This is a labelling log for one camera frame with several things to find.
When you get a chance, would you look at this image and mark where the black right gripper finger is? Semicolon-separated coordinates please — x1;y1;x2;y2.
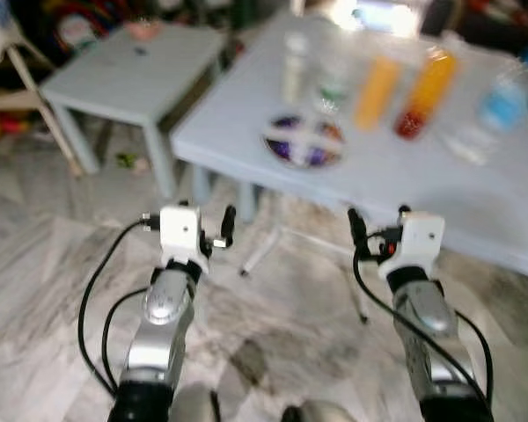
348;207;370;258

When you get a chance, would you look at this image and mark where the large light blue table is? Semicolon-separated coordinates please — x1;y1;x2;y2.
170;9;528;324

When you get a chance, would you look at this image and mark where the purple patterned plate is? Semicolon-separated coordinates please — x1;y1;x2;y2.
262;113;347;171

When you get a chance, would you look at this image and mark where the small green floor item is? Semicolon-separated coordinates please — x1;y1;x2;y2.
114;153;151;173

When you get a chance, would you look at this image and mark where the clear bottle green label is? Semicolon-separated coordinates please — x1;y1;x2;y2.
316;44;354;116

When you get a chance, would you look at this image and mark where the orange and red juice bottle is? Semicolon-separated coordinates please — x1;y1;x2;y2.
393;47;459;142

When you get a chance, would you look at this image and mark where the robot left leg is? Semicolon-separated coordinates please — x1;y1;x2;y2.
170;382;223;422

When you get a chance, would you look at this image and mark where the robot leg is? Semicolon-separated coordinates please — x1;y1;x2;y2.
280;399;357;422
170;382;223;422

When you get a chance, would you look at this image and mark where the white bottle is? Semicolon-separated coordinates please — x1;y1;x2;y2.
281;33;312;107

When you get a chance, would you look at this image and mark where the small light blue table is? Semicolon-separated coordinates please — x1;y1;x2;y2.
37;22;230;200

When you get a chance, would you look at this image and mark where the water bottle blue label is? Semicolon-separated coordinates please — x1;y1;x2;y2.
456;60;528;165

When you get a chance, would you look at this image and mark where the robot right leg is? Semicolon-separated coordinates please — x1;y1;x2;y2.
280;399;357;422

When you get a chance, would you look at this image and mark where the small pink item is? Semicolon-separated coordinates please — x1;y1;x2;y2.
127;21;165;41

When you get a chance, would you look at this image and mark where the white chair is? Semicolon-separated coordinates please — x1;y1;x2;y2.
0;12;82;178

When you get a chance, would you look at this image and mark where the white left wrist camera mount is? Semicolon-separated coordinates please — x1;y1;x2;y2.
158;204;203;266

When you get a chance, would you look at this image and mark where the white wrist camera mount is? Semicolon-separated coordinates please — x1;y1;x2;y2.
158;204;203;266
396;211;446;280

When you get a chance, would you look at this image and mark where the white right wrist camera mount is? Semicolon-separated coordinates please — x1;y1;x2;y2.
396;211;446;280

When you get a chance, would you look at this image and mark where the short black left arm cable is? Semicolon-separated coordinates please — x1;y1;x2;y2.
100;287;152;389

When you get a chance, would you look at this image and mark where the short black arm cable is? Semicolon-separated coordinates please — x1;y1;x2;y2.
456;309;496;407
100;287;152;389

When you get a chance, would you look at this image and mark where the short black right arm cable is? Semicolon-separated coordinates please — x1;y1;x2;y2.
456;309;496;407

